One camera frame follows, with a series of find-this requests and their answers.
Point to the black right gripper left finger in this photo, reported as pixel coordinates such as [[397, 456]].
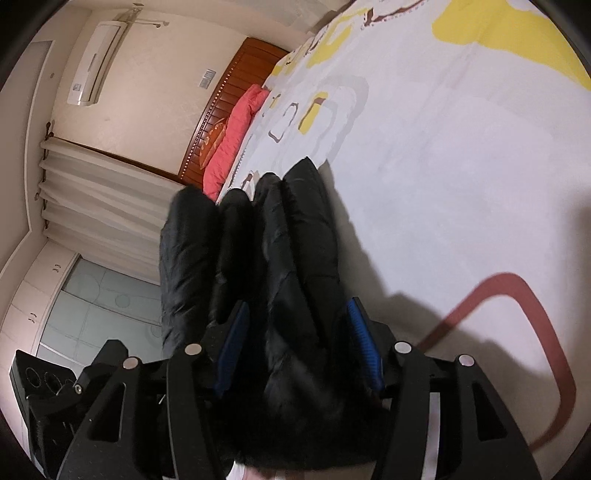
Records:
[[152, 420]]

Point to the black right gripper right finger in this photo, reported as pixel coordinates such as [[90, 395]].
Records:
[[445, 418]]

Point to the black puffer jacket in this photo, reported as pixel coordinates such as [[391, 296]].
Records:
[[254, 279]]

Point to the frosted glass wardrobe door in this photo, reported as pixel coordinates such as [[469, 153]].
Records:
[[94, 305]]

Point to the white curtain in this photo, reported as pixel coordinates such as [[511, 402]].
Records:
[[108, 211]]

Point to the orange patterned cushion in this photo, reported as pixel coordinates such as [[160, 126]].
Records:
[[211, 142]]

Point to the white patterned bed sheet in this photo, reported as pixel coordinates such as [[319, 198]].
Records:
[[454, 138]]

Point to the red pillow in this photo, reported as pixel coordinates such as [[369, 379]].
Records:
[[239, 120]]

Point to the brown wooden headboard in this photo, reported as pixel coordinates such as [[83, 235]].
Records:
[[252, 64]]

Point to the white wall air conditioner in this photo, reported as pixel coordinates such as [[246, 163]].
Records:
[[94, 63]]

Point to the grey wall switch panel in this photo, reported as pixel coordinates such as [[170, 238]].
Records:
[[206, 79]]

